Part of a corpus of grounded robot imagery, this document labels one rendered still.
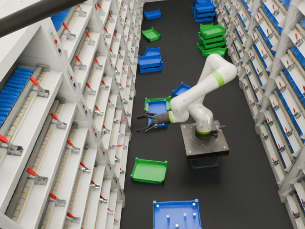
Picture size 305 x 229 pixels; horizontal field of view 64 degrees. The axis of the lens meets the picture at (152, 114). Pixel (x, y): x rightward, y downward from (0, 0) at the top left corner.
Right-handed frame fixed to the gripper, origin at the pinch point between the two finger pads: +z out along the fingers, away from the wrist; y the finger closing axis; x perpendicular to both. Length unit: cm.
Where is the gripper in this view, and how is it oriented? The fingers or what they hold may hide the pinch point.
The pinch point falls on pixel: (137, 124)
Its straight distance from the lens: 190.0
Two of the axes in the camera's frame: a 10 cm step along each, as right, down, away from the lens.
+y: 0.2, -7.2, 7.0
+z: -9.5, 2.1, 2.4
